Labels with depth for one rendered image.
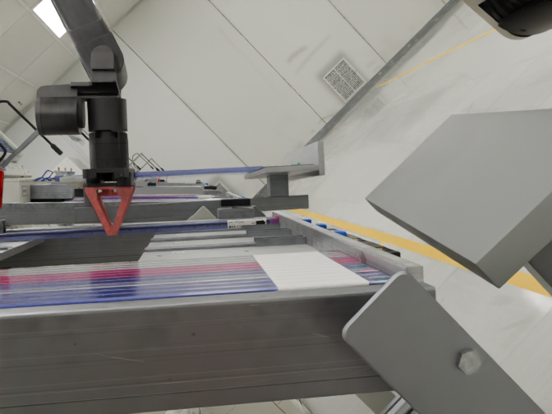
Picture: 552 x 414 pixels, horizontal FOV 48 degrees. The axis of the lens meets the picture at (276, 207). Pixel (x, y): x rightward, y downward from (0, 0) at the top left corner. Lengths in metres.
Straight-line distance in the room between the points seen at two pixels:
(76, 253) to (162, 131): 7.45
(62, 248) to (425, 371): 0.80
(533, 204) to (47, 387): 0.51
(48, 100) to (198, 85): 7.60
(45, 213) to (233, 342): 1.51
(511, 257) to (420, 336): 0.36
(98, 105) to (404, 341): 0.69
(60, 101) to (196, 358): 0.65
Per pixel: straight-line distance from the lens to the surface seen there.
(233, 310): 0.36
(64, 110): 0.95
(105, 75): 0.95
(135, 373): 0.37
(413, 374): 0.35
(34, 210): 1.86
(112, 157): 0.94
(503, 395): 0.37
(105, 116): 0.94
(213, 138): 8.47
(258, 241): 0.73
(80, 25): 1.00
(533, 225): 0.70
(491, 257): 0.69
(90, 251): 1.06
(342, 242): 0.56
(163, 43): 8.64
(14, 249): 0.90
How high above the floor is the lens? 0.87
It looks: 7 degrees down
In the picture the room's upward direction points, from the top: 45 degrees counter-clockwise
